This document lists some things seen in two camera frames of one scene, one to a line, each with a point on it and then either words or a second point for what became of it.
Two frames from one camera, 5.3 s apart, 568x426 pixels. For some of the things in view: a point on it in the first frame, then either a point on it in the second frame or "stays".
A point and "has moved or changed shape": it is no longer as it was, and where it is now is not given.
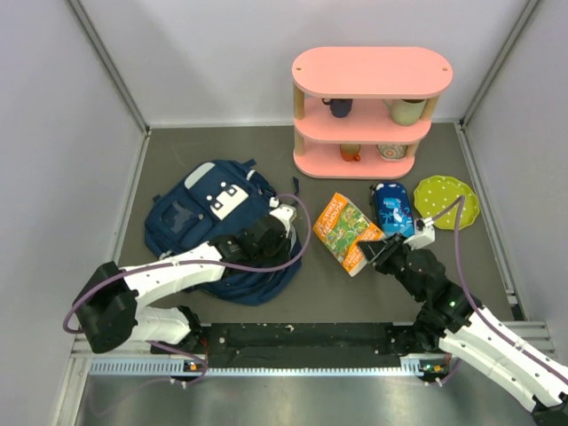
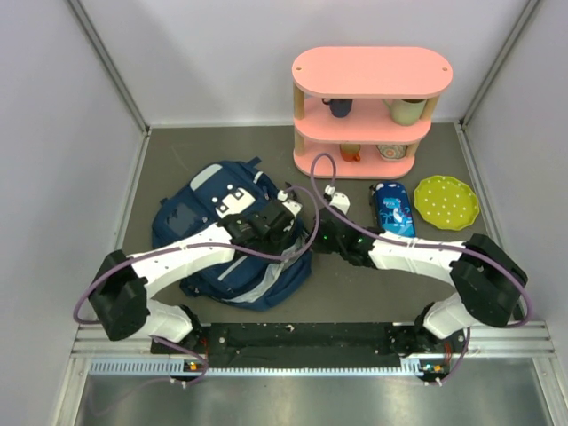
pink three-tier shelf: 361,112 stays
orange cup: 351,152 stays
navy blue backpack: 211,200 has moved or changed shape
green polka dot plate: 435,193 stays
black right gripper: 379,252 to 318,245
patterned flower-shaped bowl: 392,152 stays
